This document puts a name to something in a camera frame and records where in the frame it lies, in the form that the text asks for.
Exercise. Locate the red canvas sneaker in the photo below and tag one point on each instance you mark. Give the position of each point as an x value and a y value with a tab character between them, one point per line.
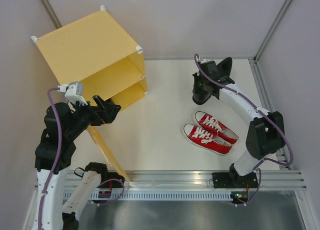
205	139
211	124

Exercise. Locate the aluminium frame post left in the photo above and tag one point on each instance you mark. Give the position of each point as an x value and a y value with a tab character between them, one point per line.
51	13

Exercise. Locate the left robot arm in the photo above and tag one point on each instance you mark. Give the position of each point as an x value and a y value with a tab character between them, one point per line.
53	158

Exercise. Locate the white slotted cable duct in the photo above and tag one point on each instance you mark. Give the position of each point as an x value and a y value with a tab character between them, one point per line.
158	195

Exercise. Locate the aluminium front rail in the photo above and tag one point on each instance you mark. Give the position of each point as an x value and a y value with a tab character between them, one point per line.
199	180

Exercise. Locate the yellow shoe cabinet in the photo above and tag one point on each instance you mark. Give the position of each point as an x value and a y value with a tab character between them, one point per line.
98	52

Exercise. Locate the yellow cabinet door panel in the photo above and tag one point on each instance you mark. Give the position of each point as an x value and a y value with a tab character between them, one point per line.
106	152

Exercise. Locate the aluminium frame post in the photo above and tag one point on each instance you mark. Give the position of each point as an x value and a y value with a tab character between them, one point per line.
275	24
51	13

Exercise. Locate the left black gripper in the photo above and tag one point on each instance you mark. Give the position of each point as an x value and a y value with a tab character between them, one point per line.
107	111

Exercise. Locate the aluminium frame post right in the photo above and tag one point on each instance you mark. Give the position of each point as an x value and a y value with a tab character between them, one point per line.
275	24

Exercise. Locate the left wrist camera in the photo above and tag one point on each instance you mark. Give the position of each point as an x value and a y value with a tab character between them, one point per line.
73	92

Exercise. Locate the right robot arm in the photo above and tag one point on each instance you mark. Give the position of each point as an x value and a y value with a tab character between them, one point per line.
266	132

